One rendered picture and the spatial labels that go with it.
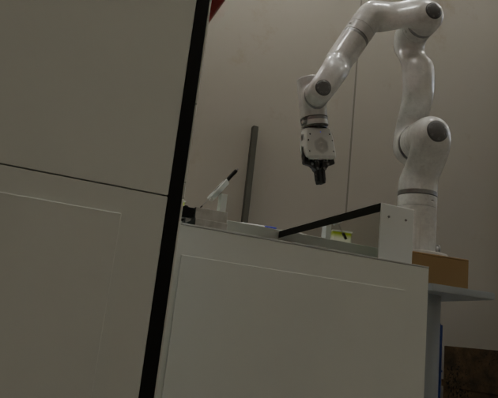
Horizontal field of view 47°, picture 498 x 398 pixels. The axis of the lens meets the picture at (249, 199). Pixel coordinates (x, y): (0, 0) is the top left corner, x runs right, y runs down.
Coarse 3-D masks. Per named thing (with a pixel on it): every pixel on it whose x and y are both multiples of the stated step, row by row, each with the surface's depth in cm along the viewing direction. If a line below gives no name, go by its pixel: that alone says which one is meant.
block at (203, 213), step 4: (196, 208) 135; (200, 208) 135; (204, 208) 136; (196, 212) 135; (200, 212) 135; (204, 212) 135; (208, 212) 136; (212, 212) 136; (216, 212) 137; (220, 212) 137; (224, 212) 137; (196, 216) 135; (200, 216) 135; (204, 216) 135; (208, 216) 136; (212, 216) 136; (216, 216) 136; (220, 216) 137; (224, 216) 137; (212, 220) 136; (216, 220) 136; (220, 220) 137; (224, 220) 137
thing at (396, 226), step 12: (384, 204) 133; (384, 216) 133; (396, 216) 134; (408, 216) 135; (384, 228) 132; (396, 228) 133; (408, 228) 135; (384, 240) 132; (396, 240) 133; (408, 240) 134; (384, 252) 131; (396, 252) 132; (408, 252) 133
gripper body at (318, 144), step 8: (304, 128) 175; (312, 128) 174; (320, 128) 175; (328, 128) 176; (304, 136) 173; (312, 136) 173; (320, 136) 174; (328, 136) 175; (304, 144) 173; (312, 144) 172; (320, 144) 173; (328, 144) 175; (304, 152) 173; (312, 152) 172; (320, 152) 173; (328, 152) 174
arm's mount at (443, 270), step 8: (416, 256) 162; (424, 256) 163; (432, 256) 164; (440, 256) 165; (416, 264) 162; (424, 264) 163; (432, 264) 163; (440, 264) 164; (448, 264) 165; (456, 264) 166; (464, 264) 167; (432, 272) 163; (440, 272) 164; (448, 272) 165; (456, 272) 166; (464, 272) 166; (432, 280) 162; (440, 280) 163; (448, 280) 164; (456, 280) 165; (464, 280) 166
